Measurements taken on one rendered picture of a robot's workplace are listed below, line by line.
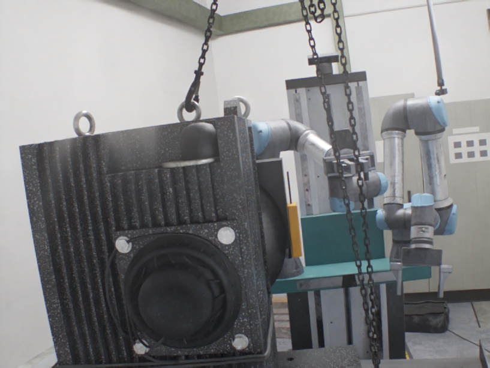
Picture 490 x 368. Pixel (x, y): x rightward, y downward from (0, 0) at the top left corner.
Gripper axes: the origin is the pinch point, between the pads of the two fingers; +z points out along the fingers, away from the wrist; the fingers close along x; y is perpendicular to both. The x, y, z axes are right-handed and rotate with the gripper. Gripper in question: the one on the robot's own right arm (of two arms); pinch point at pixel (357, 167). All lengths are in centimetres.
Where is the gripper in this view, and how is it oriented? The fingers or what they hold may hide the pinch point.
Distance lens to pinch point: 121.2
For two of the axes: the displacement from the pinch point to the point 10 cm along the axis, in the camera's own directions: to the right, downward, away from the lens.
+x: -9.9, 1.5, 0.3
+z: -0.2, 1.2, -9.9
